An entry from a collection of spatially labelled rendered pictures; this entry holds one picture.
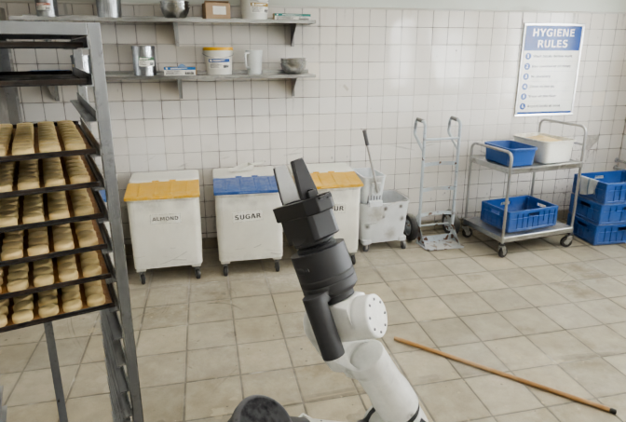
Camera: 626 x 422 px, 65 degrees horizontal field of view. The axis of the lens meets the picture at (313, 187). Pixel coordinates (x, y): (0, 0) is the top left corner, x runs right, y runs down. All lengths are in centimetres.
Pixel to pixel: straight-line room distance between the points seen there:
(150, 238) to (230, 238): 60
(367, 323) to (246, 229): 320
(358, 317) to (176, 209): 316
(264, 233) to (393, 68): 191
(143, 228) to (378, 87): 236
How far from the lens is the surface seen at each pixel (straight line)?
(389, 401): 87
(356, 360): 84
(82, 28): 137
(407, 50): 467
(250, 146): 439
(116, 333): 161
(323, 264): 73
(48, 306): 160
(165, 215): 384
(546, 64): 539
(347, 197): 396
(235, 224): 388
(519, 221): 474
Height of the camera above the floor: 175
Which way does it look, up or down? 16 degrees down
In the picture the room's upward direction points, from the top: straight up
